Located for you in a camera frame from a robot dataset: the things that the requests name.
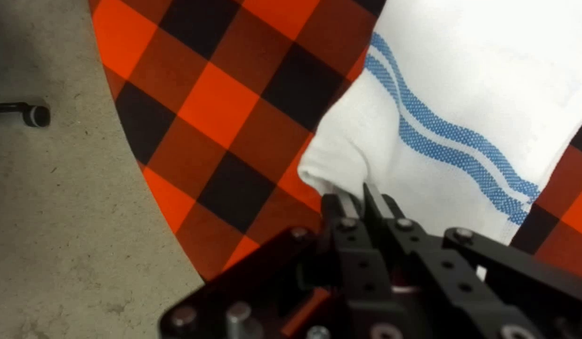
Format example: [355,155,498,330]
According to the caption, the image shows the black bar with round tip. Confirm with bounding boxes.
[0,101,52,131]

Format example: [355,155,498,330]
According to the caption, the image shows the red black checkered tablecloth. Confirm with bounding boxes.
[88,0,582,283]

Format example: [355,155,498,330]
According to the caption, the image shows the white cloth with blue stripes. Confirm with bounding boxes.
[295,0,582,250]

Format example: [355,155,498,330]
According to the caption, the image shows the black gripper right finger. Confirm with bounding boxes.
[361,182,487,317]

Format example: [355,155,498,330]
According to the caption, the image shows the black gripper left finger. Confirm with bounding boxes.
[319,191,393,298]

